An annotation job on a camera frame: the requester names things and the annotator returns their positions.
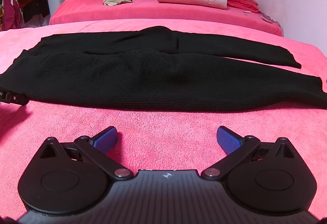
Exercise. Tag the grey patterned cloth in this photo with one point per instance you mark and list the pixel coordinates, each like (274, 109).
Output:
(268, 18)

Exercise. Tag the bed with pink sheet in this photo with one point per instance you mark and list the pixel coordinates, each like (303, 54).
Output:
(153, 10)

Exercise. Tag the folded pink blanket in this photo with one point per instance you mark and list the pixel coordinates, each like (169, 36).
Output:
(241, 0)

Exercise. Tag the pink bed cover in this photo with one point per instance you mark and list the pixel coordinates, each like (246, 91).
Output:
(163, 124)

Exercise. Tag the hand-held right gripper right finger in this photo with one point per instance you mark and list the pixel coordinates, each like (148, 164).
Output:
(227, 138)

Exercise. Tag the hanging maroon garment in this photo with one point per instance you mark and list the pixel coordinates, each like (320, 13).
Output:
(10, 14)

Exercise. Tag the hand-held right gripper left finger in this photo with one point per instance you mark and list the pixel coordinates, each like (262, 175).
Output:
(106, 138)

